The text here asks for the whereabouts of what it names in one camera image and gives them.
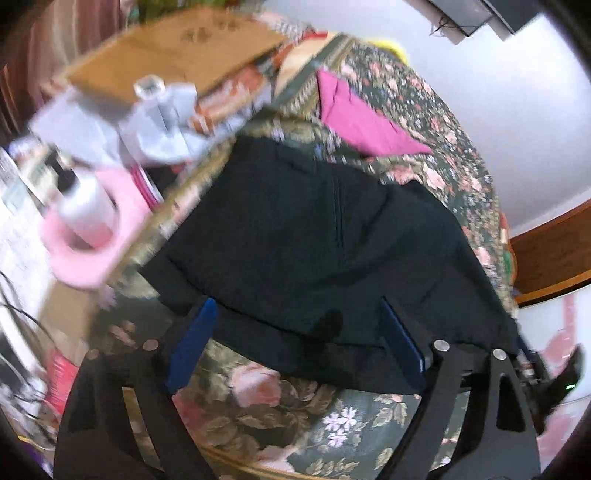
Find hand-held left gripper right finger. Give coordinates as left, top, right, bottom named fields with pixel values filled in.
left=379, top=298, right=541, bottom=480

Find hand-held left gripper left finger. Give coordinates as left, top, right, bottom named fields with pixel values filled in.
left=53, top=298, right=220, bottom=480

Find black pants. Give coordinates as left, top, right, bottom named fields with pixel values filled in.
left=141, top=134, right=520, bottom=398

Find wooden wardrobe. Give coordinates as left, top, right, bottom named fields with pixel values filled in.
left=510, top=198, right=591, bottom=306

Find pink roll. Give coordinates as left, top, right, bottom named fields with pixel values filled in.
left=39, top=166, right=155, bottom=291

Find white bottle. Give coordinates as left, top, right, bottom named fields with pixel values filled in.
left=58, top=166, right=121, bottom=247

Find crumpled white paper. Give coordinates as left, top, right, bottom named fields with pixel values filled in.
left=117, top=83, right=218, bottom=164

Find magenta cloth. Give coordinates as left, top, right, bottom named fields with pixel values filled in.
left=316, top=67, right=435, bottom=158

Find striped orange blanket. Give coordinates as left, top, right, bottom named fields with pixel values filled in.
left=191, top=55, right=280, bottom=137

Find floral blanket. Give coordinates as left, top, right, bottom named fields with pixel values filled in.
left=88, top=34, right=522, bottom=476

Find cardboard sheets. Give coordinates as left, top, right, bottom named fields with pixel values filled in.
left=62, top=7, right=289, bottom=100

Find yellow plush object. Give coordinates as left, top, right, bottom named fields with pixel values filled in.
left=365, top=37, right=411, bottom=62

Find small black monitor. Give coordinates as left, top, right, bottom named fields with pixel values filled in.
left=426, top=0, right=491, bottom=38

